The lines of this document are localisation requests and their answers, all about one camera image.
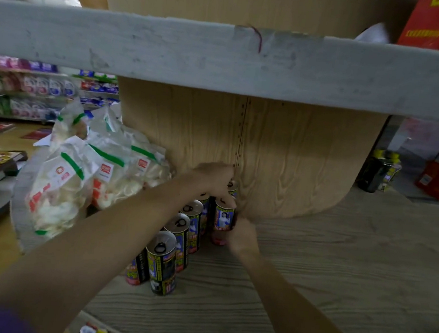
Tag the person's left hand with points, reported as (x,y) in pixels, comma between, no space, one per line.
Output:
(214,179)

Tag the person's right hand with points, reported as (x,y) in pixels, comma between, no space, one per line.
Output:
(245,239)

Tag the group of tall blue-yellow cans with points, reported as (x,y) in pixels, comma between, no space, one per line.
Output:
(162,268)

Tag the round wooden shelf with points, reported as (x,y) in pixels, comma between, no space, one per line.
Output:
(302,161)

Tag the person's left forearm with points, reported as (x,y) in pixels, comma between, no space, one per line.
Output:
(88,260)

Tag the person's right forearm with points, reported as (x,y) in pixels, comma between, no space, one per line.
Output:
(305,318)

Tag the bag of white snacks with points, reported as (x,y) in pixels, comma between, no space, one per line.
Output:
(117,185)
(103,121)
(59,198)
(65,128)
(156,173)

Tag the black can by column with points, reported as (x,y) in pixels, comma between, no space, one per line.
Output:
(373,174)

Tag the yellow green bottle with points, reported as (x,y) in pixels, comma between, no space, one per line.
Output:
(393,171)

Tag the white paper sheet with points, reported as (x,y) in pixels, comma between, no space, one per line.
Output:
(42,141)

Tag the red floor mat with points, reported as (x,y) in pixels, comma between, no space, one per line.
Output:
(35,134)

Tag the rows of colourful packets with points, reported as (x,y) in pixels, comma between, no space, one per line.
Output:
(36,84)

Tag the white crumpled paper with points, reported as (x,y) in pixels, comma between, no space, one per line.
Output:
(374,34)

